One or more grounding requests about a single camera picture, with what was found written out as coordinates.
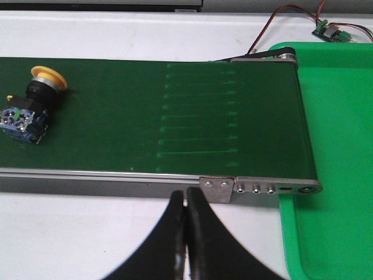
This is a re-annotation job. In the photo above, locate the small green circuit board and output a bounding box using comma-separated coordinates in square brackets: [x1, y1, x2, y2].
[312, 20, 351, 43]

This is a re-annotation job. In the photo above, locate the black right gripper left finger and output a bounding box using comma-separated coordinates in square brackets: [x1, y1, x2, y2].
[105, 191, 186, 279]

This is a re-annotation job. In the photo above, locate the green conveyor belt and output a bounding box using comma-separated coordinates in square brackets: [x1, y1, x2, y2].
[1, 58, 317, 180]

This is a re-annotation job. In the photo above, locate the green plastic tray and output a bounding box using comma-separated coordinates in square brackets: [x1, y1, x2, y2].
[280, 42, 372, 279]

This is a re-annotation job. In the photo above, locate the aluminium conveyor frame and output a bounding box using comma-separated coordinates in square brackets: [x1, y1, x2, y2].
[1, 54, 322, 203]

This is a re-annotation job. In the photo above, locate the yellow mushroom push button switch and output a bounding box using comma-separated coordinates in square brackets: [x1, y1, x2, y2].
[1, 65, 68, 144]

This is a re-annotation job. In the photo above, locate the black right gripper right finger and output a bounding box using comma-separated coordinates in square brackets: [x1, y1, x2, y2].
[186, 187, 282, 279]

